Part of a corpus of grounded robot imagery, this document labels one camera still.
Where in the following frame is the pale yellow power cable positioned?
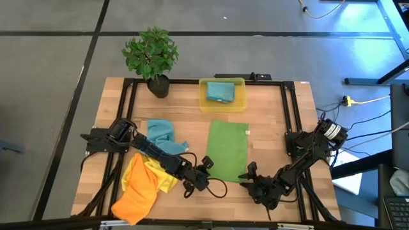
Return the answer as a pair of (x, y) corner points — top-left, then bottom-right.
(351, 95), (391, 105)

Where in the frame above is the yellow floor cable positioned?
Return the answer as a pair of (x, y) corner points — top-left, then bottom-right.
(298, 0), (346, 19)

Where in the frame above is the green plant in black pot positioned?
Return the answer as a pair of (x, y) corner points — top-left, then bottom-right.
(121, 26), (180, 99)

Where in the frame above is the grey floor cable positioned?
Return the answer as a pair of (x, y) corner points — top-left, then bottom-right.
(366, 121), (409, 143)

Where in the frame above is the silver metal bracket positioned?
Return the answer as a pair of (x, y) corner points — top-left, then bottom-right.
(99, 219), (137, 228)
(277, 222), (316, 230)

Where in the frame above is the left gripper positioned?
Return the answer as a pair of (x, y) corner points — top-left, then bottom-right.
(183, 156), (214, 199)

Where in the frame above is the black desk frame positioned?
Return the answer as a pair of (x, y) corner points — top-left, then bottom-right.
(344, 0), (409, 86)

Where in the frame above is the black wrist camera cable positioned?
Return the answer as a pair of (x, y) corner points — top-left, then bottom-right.
(183, 151), (229, 199)

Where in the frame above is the black laptop keyboard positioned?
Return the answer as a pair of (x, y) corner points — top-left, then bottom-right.
(382, 196), (409, 229)

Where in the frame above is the black bar device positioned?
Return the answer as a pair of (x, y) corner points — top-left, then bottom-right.
(214, 72), (272, 81)

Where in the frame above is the grey crumpled bag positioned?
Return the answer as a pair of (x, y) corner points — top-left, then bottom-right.
(389, 169), (409, 197)

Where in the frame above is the green microfiber towel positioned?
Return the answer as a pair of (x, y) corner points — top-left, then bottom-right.
(206, 119), (250, 183)

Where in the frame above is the yellow translucent plastic bin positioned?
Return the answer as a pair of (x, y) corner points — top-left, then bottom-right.
(198, 77), (249, 113)

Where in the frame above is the blue microfiber towel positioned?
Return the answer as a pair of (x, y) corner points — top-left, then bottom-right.
(206, 81), (236, 104)
(146, 119), (189, 156)

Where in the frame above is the yellow microfiber towel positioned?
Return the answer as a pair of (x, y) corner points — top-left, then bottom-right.
(121, 155), (178, 194)

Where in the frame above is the orange microfiber towel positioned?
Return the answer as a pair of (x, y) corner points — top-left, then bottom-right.
(111, 152), (160, 226)

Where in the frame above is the black floor cable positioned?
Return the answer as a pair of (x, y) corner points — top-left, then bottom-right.
(328, 110), (392, 131)

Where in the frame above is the black aluminium table frame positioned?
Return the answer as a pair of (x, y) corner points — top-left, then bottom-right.
(76, 77), (341, 224)

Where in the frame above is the white paper sheet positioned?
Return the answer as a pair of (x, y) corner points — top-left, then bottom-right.
(332, 149), (364, 196)

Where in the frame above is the dark grey monitor back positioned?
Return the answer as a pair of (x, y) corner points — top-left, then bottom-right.
(390, 83), (409, 170)

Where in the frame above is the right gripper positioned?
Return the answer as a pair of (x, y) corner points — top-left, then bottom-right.
(238, 162), (282, 210)

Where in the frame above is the black rig crossbeam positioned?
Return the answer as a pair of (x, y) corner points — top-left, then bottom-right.
(0, 215), (384, 230)

